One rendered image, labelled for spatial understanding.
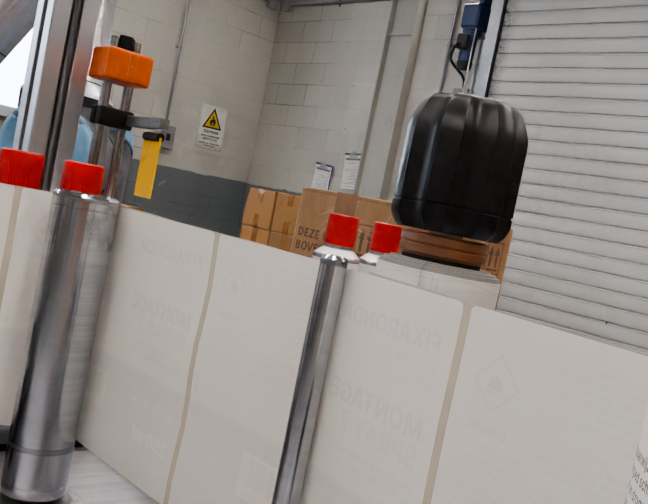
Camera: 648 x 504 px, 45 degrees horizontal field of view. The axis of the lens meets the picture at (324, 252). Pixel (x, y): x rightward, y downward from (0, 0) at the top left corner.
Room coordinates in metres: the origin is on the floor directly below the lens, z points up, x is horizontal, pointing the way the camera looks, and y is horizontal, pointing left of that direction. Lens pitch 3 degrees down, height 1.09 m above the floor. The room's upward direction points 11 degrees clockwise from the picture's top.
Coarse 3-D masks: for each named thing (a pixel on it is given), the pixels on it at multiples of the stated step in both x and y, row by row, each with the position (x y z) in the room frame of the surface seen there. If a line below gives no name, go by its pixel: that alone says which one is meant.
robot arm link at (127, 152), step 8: (112, 128) 1.10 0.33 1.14; (112, 136) 1.11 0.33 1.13; (128, 136) 1.13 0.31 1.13; (112, 144) 1.08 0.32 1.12; (128, 144) 1.14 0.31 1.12; (128, 152) 1.14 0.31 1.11; (120, 160) 1.11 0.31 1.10; (128, 160) 1.15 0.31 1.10; (120, 168) 1.11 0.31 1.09; (128, 168) 1.16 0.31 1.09; (120, 176) 1.12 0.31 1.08; (120, 184) 1.13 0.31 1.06; (120, 192) 1.14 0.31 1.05; (120, 200) 1.14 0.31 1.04
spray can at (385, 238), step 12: (384, 228) 0.87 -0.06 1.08; (396, 228) 0.87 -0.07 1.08; (372, 240) 0.88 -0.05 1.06; (384, 240) 0.87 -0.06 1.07; (396, 240) 0.87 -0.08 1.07; (372, 252) 0.87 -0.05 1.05; (384, 252) 0.87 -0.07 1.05; (396, 252) 0.87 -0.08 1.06; (360, 264) 0.87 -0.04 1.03; (372, 264) 0.86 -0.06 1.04
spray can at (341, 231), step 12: (336, 216) 0.83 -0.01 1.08; (348, 216) 0.83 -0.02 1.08; (336, 228) 0.83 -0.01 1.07; (348, 228) 0.83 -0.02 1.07; (324, 240) 0.84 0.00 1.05; (336, 240) 0.83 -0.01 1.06; (348, 240) 0.83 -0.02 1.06; (324, 252) 0.82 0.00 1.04; (336, 252) 0.82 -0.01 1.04; (348, 252) 0.83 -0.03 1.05; (348, 264) 0.82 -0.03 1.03
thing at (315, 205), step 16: (304, 192) 1.36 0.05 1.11; (320, 192) 1.32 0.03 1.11; (336, 192) 1.30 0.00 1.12; (304, 208) 1.35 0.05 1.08; (320, 208) 1.32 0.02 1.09; (336, 208) 1.29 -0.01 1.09; (352, 208) 1.26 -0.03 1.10; (368, 208) 1.23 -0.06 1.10; (384, 208) 1.21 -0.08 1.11; (304, 224) 1.34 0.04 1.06; (320, 224) 1.31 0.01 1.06; (368, 224) 1.23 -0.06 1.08; (304, 240) 1.34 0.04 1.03; (320, 240) 1.31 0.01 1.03; (368, 240) 1.22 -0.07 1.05; (496, 256) 1.36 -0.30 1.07; (496, 272) 1.37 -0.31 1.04; (496, 304) 1.38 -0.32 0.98
